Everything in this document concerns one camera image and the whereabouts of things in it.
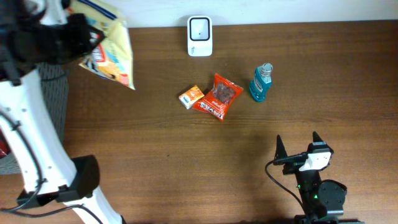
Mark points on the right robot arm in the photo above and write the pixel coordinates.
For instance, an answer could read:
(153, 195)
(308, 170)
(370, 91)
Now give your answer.
(321, 200)

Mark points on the blue mouthwash bottle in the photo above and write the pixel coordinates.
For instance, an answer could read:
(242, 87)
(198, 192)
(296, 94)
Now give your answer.
(261, 82)

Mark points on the orange red snack bag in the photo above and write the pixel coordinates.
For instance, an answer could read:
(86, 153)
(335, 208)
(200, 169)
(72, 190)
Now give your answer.
(218, 100)

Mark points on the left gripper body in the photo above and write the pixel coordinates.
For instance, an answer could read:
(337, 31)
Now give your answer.
(61, 42)

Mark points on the white barcode scanner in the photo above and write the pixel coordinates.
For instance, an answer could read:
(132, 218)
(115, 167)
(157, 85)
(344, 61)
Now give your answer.
(199, 36)

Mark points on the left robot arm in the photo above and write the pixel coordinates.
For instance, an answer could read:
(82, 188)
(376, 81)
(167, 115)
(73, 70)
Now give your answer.
(49, 173)

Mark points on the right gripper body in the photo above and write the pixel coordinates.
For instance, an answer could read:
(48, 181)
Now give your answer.
(291, 168)

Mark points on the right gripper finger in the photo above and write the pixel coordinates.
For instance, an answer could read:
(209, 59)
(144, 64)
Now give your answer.
(316, 137)
(280, 152)

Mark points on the grey plastic mesh basket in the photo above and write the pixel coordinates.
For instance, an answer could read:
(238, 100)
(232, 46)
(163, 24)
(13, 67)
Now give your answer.
(55, 89)

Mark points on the yellow chips bag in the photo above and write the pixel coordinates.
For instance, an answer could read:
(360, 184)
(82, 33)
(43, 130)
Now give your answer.
(112, 59)

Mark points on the small orange box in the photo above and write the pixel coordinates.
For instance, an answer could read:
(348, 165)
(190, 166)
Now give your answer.
(191, 96)

